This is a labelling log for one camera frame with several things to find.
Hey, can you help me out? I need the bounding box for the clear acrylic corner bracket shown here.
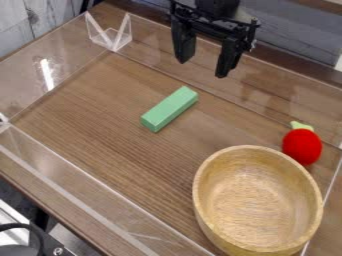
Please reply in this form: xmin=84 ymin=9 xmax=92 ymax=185
xmin=84 ymin=12 xmax=132 ymax=52

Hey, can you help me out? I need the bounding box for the green rectangular block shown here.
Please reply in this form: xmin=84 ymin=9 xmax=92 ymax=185
xmin=140 ymin=86 xmax=199 ymax=133

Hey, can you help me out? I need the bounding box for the red plush strawberry toy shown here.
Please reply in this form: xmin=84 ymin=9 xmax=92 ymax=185
xmin=282 ymin=121 xmax=323 ymax=165

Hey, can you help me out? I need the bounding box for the wooden bowl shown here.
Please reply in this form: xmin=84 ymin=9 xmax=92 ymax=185
xmin=193 ymin=145 xmax=323 ymax=256

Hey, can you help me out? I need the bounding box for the black metal bracket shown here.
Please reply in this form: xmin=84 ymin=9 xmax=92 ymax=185
xmin=44 ymin=234 xmax=76 ymax=256

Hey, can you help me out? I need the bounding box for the black cable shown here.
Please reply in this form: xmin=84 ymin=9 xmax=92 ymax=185
xmin=0 ymin=222 xmax=50 ymax=256

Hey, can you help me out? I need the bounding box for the clear acrylic front wall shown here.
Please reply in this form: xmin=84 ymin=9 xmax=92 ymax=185
xmin=0 ymin=124 xmax=214 ymax=256

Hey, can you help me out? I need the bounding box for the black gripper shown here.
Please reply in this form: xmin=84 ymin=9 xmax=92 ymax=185
xmin=170 ymin=0 xmax=261 ymax=78

